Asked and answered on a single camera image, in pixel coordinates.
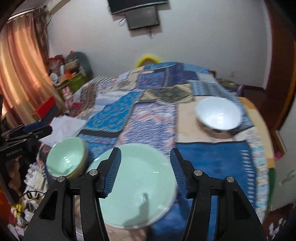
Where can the yellow rounded object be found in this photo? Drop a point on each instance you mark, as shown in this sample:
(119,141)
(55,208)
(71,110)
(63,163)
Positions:
(148,58)

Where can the grey-green plush toy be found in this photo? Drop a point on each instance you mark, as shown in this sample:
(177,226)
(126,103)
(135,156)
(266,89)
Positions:
(79,60)

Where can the orange curtain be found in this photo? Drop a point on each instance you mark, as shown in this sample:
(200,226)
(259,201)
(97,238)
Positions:
(20,69)

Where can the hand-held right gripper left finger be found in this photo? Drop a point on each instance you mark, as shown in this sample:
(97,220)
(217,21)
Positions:
(113,172)

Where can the patchwork printed blanket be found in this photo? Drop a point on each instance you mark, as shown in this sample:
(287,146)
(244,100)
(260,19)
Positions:
(150,120)

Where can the small wall screen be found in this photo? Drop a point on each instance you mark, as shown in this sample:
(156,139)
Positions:
(143,17)

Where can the white cloth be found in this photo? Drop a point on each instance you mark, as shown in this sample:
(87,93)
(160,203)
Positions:
(67,126)

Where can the green plate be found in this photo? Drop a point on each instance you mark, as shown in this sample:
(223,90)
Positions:
(138,185)

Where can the person's left hand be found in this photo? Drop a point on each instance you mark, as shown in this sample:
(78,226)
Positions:
(15,171)

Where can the white wall outlet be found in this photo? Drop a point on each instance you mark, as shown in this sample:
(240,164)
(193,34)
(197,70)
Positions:
(232,73)

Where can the green bowl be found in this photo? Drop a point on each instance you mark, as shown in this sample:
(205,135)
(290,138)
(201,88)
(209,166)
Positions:
(66,160)

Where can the pile of small packets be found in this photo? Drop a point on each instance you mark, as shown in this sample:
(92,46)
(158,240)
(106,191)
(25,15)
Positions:
(25,208)

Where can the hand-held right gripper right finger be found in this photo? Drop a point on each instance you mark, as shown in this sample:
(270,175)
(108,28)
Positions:
(178,172)

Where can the large wall television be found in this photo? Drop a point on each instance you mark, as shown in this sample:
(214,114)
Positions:
(136,4)

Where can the red box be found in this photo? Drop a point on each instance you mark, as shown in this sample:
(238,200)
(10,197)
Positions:
(46,105)

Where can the green box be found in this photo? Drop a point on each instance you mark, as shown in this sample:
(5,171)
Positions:
(78,82)

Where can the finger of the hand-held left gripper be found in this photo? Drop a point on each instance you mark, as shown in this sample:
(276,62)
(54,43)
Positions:
(23,138)
(34,129)

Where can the white bowl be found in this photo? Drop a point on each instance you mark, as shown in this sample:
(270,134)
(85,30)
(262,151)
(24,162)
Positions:
(217,115)

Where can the wooden door frame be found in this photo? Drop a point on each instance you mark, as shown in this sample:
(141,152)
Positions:
(284,69)

